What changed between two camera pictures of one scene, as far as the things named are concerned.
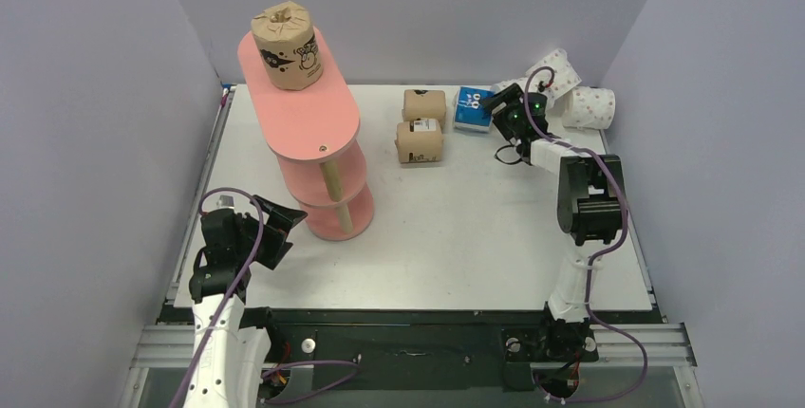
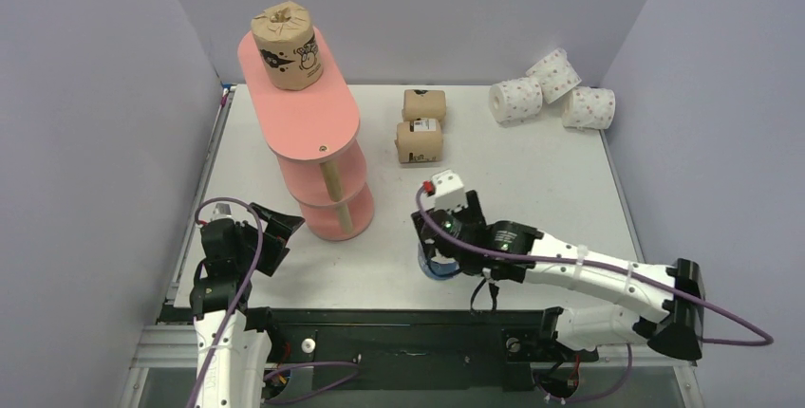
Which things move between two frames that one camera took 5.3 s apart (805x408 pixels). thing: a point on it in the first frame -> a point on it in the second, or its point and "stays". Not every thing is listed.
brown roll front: [419, 140] stays
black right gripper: [505, 107] -> [437, 241]
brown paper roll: [287, 45] stays
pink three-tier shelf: [313, 130] stays
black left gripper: [276, 231] stays
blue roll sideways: [469, 113] -> [438, 267]
